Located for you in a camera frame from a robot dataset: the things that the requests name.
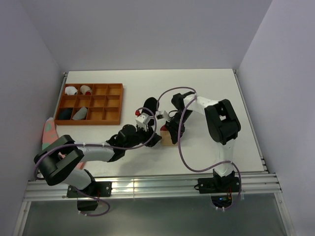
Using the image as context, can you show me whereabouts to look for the grey rolled sock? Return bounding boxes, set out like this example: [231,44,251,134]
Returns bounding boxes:
[72,107,88,120]

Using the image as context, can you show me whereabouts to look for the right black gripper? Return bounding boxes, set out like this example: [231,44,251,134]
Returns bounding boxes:
[165,109,193,144]

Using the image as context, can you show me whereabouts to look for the black sock white stripes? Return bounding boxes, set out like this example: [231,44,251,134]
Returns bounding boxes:
[143,97,158,115]

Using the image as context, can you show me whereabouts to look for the orange compartment tray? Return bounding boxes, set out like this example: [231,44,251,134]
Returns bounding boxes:
[55,84,124,125]

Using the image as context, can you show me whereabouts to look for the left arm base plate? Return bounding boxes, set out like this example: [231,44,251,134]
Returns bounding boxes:
[66,181,112,213]

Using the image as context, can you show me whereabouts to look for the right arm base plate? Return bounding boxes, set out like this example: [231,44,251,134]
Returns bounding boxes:
[194,172,241,210]

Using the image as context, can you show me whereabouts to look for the white rolled sock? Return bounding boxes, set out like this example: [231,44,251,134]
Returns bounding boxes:
[64,86,78,95]

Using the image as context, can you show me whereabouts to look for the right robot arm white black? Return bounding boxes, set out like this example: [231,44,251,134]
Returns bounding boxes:
[165,92,241,193]

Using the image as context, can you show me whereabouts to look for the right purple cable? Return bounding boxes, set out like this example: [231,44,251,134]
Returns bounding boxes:
[156,86,243,212]

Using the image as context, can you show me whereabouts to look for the tan maroon purple striped sock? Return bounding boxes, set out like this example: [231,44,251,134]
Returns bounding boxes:
[160,125,176,147]

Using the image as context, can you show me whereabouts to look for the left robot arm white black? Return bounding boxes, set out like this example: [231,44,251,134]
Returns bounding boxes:
[34,124,162,197]

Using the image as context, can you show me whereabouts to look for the aluminium front rail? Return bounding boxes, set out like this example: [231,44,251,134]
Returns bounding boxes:
[13,172,296,236]

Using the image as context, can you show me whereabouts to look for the dark teal rolled sock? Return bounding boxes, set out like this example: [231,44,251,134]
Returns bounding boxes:
[58,108,73,120]

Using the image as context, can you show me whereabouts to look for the pink patterned sock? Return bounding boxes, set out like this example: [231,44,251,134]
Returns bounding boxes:
[41,117,87,170]

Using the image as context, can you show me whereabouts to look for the beige red rolled sock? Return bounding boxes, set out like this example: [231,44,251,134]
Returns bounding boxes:
[80,85,92,95]

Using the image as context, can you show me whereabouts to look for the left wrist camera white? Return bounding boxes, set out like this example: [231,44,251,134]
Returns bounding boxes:
[135,110,153,131]

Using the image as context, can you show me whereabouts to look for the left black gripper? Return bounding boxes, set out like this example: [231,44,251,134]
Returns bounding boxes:
[124,123,161,150]

